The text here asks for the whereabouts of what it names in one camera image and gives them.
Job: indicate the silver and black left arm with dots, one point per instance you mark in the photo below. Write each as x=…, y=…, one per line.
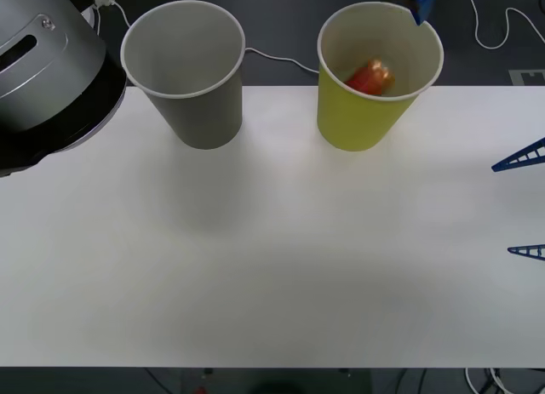
x=47, y=79

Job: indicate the grey plastic waste bin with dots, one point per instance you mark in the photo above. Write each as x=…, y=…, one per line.
x=200, y=113

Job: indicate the red and yellow drink can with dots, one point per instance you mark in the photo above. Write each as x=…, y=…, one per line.
x=370, y=79

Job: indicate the yellow-green plastic waste bin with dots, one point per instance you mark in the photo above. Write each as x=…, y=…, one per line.
x=353, y=117

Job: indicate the grey and white floor marker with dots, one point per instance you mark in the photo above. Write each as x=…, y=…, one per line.
x=526, y=78

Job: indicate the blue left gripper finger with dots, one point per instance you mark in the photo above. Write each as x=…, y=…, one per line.
x=423, y=7

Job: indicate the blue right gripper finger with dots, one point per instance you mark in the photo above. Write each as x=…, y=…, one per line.
x=528, y=155
x=532, y=252

